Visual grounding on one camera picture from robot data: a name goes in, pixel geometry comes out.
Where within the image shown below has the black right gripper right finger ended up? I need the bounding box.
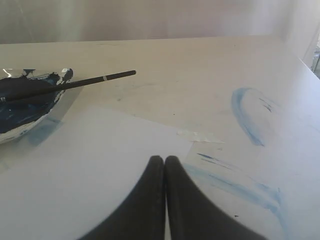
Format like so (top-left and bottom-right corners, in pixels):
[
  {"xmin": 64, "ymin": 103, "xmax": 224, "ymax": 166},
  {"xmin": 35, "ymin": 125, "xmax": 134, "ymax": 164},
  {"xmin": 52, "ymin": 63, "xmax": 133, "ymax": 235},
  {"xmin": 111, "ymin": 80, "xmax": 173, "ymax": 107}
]
[{"xmin": 164, "ymin": 155, "xmax": 265, "ymax": 240}]

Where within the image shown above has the clear tape piece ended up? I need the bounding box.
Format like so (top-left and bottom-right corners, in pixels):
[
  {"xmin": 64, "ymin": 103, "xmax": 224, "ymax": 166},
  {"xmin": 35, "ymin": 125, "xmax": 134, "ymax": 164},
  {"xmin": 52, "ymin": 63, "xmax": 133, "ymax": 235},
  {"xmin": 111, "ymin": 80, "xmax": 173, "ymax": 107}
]
[{"xmin": 176, "ymin": 130, "xmax": 224, "ymax": 144}]

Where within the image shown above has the white paper sheet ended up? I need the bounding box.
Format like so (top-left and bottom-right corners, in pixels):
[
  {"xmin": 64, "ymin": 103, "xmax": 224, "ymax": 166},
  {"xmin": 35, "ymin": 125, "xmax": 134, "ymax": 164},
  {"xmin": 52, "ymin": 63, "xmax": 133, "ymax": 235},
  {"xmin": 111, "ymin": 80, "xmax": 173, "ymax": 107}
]
[{"xmin": 0, "ymin": 104, "xmax": 288, "ymax": 240}]

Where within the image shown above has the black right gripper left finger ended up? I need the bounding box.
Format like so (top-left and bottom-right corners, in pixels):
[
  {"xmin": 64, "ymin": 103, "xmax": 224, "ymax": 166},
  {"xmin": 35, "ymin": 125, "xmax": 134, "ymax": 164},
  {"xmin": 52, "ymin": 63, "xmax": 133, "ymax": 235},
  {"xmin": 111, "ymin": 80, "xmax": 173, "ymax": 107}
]
[{"xmin": 81, "ymin": 155, "xmax": 166, "ymax": 240}]

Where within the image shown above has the blue tape piece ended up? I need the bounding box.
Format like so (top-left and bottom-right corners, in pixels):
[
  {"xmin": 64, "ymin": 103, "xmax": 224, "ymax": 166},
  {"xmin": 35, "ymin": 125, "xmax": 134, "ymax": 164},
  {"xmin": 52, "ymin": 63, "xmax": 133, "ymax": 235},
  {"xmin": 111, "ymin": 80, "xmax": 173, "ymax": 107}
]
[{"xmin": 27, "ymin": 117, "xmax": 62, "ymax": 146}]

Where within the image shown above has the white plate with blue paint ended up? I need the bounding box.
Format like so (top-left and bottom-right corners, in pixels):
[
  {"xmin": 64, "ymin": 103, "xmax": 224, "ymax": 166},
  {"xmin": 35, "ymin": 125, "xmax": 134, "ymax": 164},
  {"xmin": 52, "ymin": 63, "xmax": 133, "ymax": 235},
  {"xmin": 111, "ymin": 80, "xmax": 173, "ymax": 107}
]
[{"xmin": 0, "ymin": 68, "xmax": 74, "ymax": 144}]

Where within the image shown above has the black paintbrush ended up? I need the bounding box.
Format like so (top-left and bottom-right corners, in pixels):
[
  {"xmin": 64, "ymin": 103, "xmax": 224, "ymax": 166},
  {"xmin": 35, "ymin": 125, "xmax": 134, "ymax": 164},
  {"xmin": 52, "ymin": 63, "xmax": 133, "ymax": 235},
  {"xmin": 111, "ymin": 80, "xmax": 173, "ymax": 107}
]
[{"xmin": 0, "ymin": 70, "xmax": 137, "ymax": 104}]

